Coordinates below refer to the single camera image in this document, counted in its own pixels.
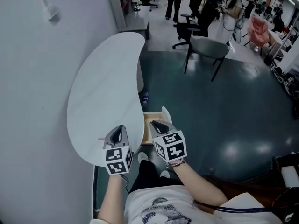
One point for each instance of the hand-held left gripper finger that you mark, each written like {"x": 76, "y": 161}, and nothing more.
{"x": 126, "y": 140}
{"x": 107, "y": 142}

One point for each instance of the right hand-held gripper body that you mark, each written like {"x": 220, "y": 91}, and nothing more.
{"x": 172, "y": 151}

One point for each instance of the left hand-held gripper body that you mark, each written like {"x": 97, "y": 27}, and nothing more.
{"x": 114, "y": 155}

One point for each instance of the large white wooden drawer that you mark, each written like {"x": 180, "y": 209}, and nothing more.
{"x": 147, "y": 129}

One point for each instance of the pink stick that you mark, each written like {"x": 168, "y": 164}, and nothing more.
{"x": 101, "y": 139}

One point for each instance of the person's left forearm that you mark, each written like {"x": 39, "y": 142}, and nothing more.
{"x": 112, "y": 197}

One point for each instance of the person's right forearm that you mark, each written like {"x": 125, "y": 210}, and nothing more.
{"x": 201, "y": 188}

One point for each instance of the white curved table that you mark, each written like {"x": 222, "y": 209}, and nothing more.
{"x": 105, "y": 90}

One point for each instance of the person's white shoe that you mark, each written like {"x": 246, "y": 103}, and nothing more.
{"x": 143, "y": 157}
{"x": 165, "y": 174}

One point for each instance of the clear plastic bottle blue label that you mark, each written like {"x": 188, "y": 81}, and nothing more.
{"x": 145, "y": 98}

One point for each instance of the person's black trousers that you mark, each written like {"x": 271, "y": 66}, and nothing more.
{"x": 149, "y": 178}

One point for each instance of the white printed t-shirt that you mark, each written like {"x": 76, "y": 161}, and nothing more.
{"x": 163, "y": 206}

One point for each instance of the grey-green chair with black legs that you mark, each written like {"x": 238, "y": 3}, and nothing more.
{"x": 208, "y": 46}

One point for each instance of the black office chair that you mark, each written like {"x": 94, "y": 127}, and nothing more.
{"x": 187, "y": 30}

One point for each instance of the grey desk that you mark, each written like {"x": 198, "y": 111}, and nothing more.
{"x": 137, "y": 20}

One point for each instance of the pile of black floor devices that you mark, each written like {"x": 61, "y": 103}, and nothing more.
{"x": 283, "y": 78}

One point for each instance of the pink padded chair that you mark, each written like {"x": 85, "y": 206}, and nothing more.
{"x": 257, "y": 31}

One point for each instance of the grey shelf unit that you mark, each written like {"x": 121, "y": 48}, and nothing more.
{"x": 119, "y": 6}

